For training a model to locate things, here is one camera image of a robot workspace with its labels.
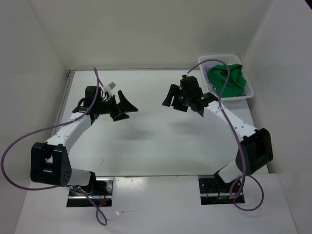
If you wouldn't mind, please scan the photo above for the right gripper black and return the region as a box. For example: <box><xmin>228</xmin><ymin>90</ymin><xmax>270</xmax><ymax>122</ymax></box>
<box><xmin>162</xmin><ymin>83</ymin><xmax>192</xmax><ymax>112</ymax></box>

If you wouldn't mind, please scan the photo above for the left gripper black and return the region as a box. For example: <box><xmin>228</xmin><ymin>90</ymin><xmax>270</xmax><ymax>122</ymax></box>
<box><xmin>96</xmin><ymin>91</ymin><xmax>138</xmax><ymax>121</ymax></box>

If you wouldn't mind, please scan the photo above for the green t shirt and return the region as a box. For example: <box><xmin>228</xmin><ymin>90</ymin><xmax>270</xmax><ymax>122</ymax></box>
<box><xmin>207</xmin><ymin>63</ymin><xmax>249</xmax><ymax>98</ymax></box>

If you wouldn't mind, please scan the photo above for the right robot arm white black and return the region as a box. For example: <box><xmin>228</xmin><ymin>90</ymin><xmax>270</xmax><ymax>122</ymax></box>
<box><xmin>162</xmin><ymin>84</ymin><xmax>273</xmax><ymax>192</ymax></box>

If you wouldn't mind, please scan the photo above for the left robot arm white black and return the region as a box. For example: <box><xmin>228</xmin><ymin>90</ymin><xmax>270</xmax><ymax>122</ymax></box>
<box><xmin>30</xmin><ymin>86</ymin><xmax>138</xmax><ymax>195</ymax></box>

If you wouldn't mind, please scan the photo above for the purple t shirt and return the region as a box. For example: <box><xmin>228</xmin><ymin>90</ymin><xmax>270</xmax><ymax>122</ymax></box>
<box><xmin>203</xmin><ymin>64</ymin><xmax>215</xmax><ymax>92</ymax></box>

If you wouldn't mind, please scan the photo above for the white plastic basket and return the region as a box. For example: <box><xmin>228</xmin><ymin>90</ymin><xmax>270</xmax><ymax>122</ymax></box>
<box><xmin>198</xmin><ymin>54</ymin><xmax>254</xmax><ymax>101</ymax></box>

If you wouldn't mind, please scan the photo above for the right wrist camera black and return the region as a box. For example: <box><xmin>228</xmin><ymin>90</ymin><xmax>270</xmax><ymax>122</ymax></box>
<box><xmin>180</xmin><ymin>75</ymin><xmax>203</xmax><ymax>98</ymax></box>

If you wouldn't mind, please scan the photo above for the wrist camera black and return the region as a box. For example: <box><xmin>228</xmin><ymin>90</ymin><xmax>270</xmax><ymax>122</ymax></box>
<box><xmin>83</xmin><ymin>82</ymin><xmax>116</xmax><ymax>107</ymax></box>
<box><xmin>180</xmin><ymin>75</ymin><xmax>203</xmax><ymax>98</ymax></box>

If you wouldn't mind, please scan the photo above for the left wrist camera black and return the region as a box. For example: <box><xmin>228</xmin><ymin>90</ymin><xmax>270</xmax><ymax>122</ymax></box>
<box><xmin>83</xmin><ymin>82</ymin><xmax>116</xmax><ymax>107</ymax></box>

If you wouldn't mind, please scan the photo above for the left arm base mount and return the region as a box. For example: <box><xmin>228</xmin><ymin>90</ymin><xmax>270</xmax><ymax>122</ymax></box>
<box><xmin>66</xmin><ymin>177</ymin><xmax>114</xmax><ymax>208</ymax></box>

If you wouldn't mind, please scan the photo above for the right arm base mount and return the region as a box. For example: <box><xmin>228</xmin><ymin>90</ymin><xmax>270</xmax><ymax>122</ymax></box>
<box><xmin>198</xmin><ymin>175</ymin><xmax>234</xmax><ymax>205</ymax></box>

